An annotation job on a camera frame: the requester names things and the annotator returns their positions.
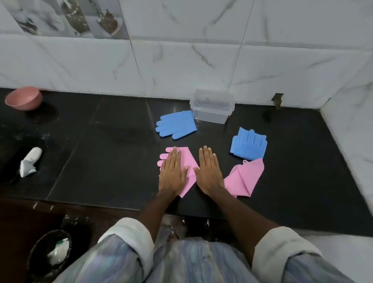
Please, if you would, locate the white crumpled paper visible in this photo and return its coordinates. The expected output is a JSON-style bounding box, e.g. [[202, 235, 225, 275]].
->
[[46, 238, 70, 266]]

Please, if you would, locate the black phone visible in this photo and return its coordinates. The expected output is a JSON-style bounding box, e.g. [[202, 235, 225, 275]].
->
[[7, 145, 40, 184]]

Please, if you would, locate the person's left forearm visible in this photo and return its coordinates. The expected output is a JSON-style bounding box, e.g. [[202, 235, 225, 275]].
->
[[137, 190, 179, 243]]

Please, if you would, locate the transparent plastic box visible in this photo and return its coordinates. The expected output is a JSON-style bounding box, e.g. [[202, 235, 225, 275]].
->
[[190, 89, 235, 125]]

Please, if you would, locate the black trash bin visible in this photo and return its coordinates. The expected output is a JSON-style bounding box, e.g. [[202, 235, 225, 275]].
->
[[25, 229, 73, 283]]

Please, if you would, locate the blue rubber glove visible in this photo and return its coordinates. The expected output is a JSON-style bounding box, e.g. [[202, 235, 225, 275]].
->
[[155, 110, 198, 140], [230, 127, 268, 161]]

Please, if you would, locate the blue streaked shirt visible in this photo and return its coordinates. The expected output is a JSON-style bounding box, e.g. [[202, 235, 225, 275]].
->
[[54, 217, 357, 283]]

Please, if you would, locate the person's right forearm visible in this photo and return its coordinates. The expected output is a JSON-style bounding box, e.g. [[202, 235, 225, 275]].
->
[[207, 188, 281, 268]]

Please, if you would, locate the person's left hand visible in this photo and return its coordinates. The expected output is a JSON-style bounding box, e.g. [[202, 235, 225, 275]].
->
[[158, 147, 188, 196]]

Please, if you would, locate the person's right hand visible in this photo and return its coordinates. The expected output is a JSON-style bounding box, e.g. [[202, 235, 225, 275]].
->
[[193, 145, 225, 196]]

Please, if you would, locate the pink bowl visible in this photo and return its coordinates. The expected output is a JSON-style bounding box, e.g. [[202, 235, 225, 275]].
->
[[4, 86, 43, 111]]

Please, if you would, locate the metal cabinet handle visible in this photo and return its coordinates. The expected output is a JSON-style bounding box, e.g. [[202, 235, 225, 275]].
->
[[32, 200, 55, 211]]

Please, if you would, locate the white squeezed tube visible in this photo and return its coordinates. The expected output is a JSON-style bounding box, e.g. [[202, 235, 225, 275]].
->
[[19, 147, 43, 178]]

